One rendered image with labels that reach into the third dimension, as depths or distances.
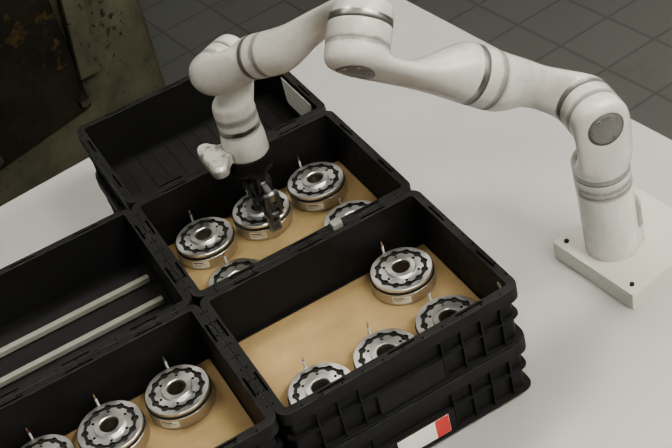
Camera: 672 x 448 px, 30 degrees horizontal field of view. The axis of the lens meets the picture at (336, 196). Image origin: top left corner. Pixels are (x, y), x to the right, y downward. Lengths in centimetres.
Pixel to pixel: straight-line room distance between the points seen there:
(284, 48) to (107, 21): 205
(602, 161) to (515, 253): 32
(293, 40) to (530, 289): 63
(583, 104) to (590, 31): 212
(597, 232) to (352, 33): 60
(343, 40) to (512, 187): 74
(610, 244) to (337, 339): 48
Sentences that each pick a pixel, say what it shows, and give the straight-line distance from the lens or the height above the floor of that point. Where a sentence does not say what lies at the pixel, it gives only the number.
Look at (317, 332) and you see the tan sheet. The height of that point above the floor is 83.
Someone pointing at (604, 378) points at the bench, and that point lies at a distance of 201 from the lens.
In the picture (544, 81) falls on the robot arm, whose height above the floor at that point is 110.
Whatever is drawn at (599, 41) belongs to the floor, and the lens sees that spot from 399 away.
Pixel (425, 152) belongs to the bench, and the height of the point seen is 70.
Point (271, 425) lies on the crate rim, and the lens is 174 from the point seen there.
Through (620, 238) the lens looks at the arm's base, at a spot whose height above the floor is 79.
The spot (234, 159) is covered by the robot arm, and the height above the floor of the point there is 102.
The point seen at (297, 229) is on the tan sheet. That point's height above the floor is 83.
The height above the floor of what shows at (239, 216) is 86.
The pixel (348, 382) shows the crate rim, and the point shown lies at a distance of 176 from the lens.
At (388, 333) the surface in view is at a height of 86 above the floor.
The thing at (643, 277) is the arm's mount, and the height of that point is 74.
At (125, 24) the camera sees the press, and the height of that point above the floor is 37.
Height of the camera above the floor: 220
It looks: 38 degrees down
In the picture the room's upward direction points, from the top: 15 degrees counter-clockwise
